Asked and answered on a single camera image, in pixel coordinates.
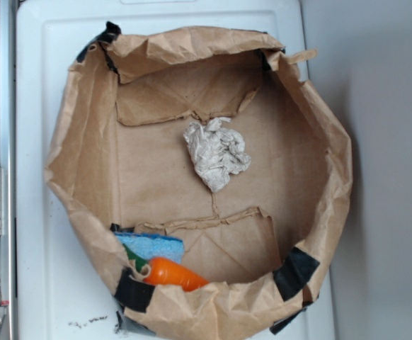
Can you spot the white paper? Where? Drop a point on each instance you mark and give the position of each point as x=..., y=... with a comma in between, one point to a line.
x=216, y=152

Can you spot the brown paper bag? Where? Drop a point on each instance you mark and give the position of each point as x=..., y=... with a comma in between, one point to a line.
x=119, y=163

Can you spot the blue sponge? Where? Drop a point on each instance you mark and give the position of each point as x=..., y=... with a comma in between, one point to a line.
x=148, y=246

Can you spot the orange plastic carrot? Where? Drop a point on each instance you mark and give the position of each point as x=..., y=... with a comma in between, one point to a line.
x=163, y=271

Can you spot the white plastic tray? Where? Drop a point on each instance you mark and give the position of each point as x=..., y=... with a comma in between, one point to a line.
x=60, y=296

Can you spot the aluminium frame rail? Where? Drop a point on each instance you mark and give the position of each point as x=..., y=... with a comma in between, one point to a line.
x=8, y=290

